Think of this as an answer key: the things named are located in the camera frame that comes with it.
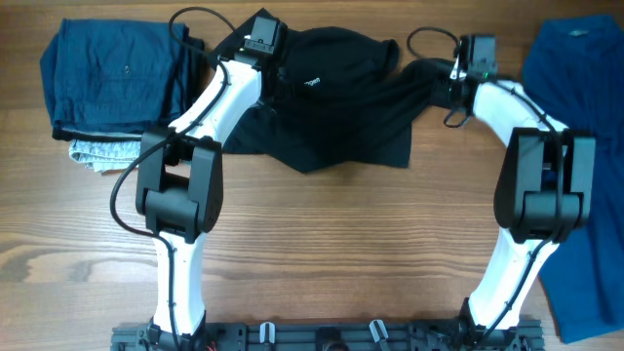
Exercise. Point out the right grey rail clip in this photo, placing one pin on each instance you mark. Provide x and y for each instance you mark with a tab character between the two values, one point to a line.
379	334

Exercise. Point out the folded light grey garment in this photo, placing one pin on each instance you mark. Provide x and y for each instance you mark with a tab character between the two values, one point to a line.
102	157

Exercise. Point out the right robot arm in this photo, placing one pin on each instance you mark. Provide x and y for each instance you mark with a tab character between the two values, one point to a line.
543	191

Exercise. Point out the left grey rail clip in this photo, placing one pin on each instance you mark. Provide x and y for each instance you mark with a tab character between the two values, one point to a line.
267	333

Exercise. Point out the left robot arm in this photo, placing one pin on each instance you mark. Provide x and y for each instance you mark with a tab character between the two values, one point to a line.
180	188

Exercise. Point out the folded dark blue garment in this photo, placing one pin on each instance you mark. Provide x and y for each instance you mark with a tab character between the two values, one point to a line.
107	73

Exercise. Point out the black polo shirt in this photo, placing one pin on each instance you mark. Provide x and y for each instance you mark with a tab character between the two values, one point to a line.
335	95

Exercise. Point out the grey rail clip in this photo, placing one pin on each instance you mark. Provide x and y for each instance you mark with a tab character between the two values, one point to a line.
379	334
267	333

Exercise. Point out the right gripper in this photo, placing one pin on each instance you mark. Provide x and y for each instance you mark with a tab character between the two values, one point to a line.
436	97

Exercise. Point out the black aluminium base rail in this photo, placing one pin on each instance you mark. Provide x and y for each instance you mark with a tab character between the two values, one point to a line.
417	335

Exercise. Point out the blue polo shirt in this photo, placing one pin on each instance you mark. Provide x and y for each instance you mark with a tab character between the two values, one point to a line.
574	71

